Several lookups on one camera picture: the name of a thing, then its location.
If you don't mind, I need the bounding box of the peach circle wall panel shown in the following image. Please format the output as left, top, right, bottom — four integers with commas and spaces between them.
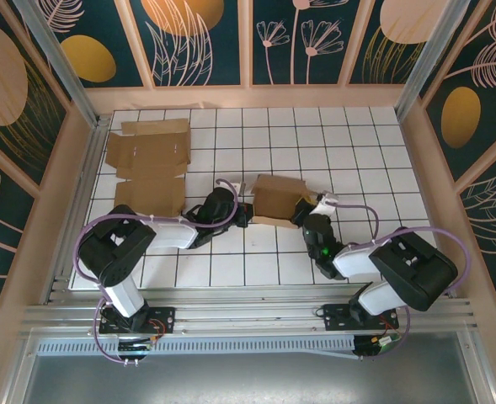
346, 0, 440, 88
0, 0, 74, 199

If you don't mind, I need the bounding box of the grey metal tray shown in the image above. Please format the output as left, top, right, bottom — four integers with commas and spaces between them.
3, 330, 496, 404

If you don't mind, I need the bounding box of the aluminium corner post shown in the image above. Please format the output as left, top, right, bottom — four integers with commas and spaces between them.
393, 0, 471, 123
11, 0, 105, 127

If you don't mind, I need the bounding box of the orange circle wall panel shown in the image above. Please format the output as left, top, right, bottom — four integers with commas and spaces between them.
119, 0, 248, 89

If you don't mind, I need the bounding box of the grey slotted cable duct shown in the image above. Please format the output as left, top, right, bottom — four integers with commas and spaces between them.
36, 334, 356, 359

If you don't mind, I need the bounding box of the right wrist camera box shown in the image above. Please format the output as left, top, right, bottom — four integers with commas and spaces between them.
312, 191, 341, 216

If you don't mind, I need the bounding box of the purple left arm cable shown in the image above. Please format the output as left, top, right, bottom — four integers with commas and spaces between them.
73, 178, 240, 365

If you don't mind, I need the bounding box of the aluminium side rail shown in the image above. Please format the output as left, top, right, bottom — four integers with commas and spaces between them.
40, 114, 113, 306

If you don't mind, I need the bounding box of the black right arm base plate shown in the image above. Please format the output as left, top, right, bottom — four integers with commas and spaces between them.
322, 303, 400, 333

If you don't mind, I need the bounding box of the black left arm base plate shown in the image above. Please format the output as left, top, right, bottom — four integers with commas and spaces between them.
99, 306, 177, 337

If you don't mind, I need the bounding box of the pink flowers wall panel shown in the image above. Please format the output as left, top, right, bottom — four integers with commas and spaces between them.
247, 0, 362, 88

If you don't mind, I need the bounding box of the black controller electronics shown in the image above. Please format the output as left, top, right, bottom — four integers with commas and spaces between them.
354, 334, 403, 359
118, 336, 158, 358

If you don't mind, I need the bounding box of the aluminium frame rail long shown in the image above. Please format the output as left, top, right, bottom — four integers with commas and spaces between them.
18, 284, 483, 340

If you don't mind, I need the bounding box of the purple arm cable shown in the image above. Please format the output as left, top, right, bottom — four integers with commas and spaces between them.
73, 178, 240, 365
333, 203, 472, 363

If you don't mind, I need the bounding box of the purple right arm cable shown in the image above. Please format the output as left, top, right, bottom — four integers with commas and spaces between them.
333, 203, 472, 363

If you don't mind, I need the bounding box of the brown cardboard box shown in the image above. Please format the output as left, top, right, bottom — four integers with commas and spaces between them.
105, 119, 193, 220
249, 173, 310, 231

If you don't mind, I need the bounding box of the yellow oval wall panel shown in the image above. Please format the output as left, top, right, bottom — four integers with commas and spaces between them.
418, 0, 496, 186
40, 0, 154, 89

